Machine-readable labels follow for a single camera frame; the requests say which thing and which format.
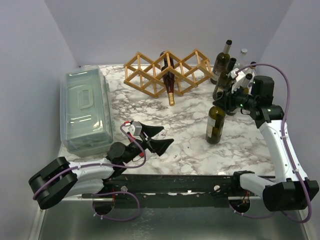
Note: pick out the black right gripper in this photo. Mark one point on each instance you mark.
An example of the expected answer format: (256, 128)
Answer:
(230, 100)

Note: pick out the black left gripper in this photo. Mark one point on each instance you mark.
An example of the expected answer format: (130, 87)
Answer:
(158, 146)

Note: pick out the dark bottle black neck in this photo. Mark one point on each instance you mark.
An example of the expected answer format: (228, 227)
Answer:
(223, 78)
(215, 124)

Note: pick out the green bottle silver foil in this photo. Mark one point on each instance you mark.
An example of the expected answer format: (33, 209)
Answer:
(245, 85)

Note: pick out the green wine bottle brown label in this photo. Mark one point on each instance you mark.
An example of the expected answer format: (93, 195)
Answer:
(221, 62)

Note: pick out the clear tall bottle blue label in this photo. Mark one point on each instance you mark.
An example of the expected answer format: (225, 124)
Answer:
(251, 70)

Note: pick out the clear squat glass bottle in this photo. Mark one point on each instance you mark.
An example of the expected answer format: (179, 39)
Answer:
(241, 59)

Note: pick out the red bottle gold foil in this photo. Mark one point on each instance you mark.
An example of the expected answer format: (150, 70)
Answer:
(169, 81)

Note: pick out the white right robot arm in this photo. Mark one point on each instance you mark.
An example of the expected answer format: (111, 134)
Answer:
(291, 189)

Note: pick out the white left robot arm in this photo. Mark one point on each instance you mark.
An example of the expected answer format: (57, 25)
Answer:
(62, 178)

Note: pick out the wooden wine rack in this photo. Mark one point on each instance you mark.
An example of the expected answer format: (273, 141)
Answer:
(146, 75)

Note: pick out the clear plastic storage box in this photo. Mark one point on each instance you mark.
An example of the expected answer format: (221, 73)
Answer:
(86, 116)

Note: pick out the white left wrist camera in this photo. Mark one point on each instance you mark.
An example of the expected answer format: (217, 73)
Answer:
(134, 128)

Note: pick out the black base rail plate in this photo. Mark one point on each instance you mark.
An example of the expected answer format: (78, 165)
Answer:
(170, 191)

